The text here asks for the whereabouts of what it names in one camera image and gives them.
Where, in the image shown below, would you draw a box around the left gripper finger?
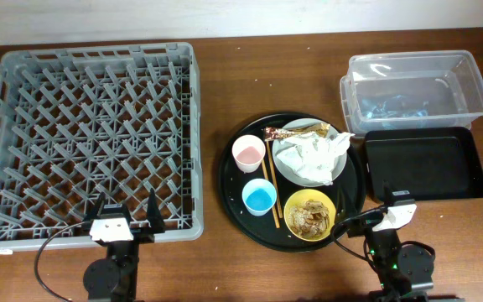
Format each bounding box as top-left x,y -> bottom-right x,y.
147,189 -> 166,233
85,193 -> 106,221

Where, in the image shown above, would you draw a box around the brown food scraps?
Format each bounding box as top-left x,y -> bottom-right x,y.
288,200 -> 330,240

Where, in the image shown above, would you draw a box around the white paper napkin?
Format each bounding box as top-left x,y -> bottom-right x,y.
278,133 -> 353,185

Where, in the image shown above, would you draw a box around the yellow bowl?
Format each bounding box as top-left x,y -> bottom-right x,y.
283,189 -> 336,242

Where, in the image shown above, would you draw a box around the grey round plate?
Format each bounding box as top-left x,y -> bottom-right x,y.
272,117 -> 348,187

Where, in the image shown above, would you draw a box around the blue plastic cup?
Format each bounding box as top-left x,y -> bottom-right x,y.
241,179 -> 278,216

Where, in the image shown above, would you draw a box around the pink plastic cup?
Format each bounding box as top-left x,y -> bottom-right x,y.
231,134 -> 266,173

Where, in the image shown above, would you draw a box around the wooden chopstick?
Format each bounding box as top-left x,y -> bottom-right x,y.
265,141 -> 283,219
261,159 -> 280,229

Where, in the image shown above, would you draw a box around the gold foil snack wrapper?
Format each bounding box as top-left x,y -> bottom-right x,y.
263,122 -> 330,141

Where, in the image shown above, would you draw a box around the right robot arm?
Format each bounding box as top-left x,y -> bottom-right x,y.
347,180 -> 435,302

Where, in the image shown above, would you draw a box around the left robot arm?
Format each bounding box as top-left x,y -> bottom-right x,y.
83,190 -> 166,302

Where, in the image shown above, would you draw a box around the black rectangular waste tray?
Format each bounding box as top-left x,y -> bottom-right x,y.
365,127 -> 483,201

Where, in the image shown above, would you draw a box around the grey plastic dishwasher rack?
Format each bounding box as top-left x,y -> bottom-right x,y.
0,42 -> 204,254

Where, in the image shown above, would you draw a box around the clear plastic waste bin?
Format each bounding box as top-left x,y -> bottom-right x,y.
340,50 -> 483,138

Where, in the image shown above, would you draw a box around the round black serving tray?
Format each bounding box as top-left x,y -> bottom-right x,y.
216,112 -> 366,253

